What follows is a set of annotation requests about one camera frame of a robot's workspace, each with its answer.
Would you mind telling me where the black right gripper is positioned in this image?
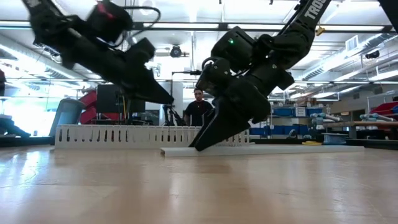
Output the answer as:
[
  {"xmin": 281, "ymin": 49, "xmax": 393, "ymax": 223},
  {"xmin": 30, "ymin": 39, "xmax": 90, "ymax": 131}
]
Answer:
[{"xmin": 188, "ymin": 63, "xmax": 280, "ymax": 152}]

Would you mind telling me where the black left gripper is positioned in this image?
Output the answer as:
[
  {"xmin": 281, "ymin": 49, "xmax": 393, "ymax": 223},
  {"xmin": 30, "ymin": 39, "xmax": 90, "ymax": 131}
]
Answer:
[{"xmin": 86, "ymin": 51, "xmax": 175, "ymax": 105}]

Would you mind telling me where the white slotted cable duct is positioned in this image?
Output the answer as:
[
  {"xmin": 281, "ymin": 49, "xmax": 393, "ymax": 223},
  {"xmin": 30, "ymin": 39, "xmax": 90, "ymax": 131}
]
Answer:
[{"xmin": 54, "ymin": 124, "xmax": 251, "ymax": 149}]

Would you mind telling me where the white cable duct lid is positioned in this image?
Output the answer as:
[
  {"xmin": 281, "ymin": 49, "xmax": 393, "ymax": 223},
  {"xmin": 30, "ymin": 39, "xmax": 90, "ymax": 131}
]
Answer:
[{"xmin": 160, "ymin": 144, "xmax": 365, "ymax": 158}]

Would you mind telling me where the person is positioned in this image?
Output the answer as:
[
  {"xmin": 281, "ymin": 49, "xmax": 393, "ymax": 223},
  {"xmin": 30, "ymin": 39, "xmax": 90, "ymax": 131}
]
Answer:
[{"xmin": 183, "ymin": 88, "xmax": 215, "ymax": 127}]

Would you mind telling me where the black monitor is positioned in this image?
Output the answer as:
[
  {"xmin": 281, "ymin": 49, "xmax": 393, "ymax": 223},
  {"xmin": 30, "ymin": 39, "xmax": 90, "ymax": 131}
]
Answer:
[{"xmin": 96, "ymin": 83, "xmax": 146, "ymax": 114}]

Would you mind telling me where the shelf with blue bins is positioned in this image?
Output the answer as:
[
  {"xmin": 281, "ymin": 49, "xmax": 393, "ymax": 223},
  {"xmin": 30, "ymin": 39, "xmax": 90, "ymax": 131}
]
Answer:
[{"xmin": 248, "ymin": 105, "xmax": 326, "ymax": 138}]

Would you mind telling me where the red cabinet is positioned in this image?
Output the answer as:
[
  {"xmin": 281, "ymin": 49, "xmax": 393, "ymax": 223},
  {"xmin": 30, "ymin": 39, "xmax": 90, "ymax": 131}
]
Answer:
[{"xmin": 79, "ymin": 90, "xmax": 122, "ymax": 125}]

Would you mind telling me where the office chair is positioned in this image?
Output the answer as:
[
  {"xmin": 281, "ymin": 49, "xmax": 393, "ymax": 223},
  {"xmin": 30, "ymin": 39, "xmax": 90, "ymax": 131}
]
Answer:
[{"xmin": 49, "ymin": 98, "xmax": 86, "ymax": 138}]

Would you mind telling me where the grey pipe bundle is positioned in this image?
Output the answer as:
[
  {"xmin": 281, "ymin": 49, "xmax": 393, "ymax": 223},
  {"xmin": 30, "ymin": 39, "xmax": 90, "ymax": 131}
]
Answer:
[
  {"xmin": 310, "ymin": 112, "xmax": 343, "ymax": 125},
  {"xmin": 359, "ymin": 113, "xmax": 389, "ymax": 122}
]

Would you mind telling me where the wooden workbench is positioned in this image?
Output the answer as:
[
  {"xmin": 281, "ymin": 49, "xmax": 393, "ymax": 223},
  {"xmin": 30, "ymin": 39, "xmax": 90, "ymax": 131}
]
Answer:
[{"xmin": 323, "ymin": 120, "xmax": 398, "ymax": 139}]

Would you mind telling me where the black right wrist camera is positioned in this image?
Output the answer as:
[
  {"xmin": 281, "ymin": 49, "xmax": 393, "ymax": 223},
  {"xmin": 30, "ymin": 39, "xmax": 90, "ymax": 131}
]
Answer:
[{"xmin": 195, "ymin": 57, "xmax": 231, "ymax": 98}]

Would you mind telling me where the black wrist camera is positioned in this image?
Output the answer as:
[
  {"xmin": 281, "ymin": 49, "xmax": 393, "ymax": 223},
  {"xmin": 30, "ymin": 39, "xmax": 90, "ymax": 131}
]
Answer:
[
  {"xmin": 126, "ymin": 37, "xmax": 156, "ymax": 65},
  {"xmin": 195, "ymin": 57, "xmax": 231, "ymax": 98}
]

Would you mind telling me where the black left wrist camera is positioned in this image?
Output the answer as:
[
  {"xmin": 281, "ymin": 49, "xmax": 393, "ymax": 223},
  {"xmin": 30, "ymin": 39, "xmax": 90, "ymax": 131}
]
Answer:
[{"xmin": 126, "ymin": 37, "xmax": 156, "ymax": 65}]

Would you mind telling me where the black overhead camera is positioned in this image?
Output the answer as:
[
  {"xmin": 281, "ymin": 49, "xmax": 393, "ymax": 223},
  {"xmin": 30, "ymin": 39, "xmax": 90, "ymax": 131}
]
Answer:
[{"xmin": 170, "ymin": 45, "xmax": 190, "ymax": 59}]

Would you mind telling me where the blue wire spool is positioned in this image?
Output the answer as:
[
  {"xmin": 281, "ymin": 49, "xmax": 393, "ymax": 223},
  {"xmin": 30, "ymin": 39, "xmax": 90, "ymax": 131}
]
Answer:
[{"xmin": 322, "ymin": 133, "xmax": 348, "ymax": 146}]

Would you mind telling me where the black aluminium rig frame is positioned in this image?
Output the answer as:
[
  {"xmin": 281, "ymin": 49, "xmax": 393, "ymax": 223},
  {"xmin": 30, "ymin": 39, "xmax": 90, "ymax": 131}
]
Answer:
[{"xmin": 0, "ymin": 21, "xmax": 398, "ymax": 151}]

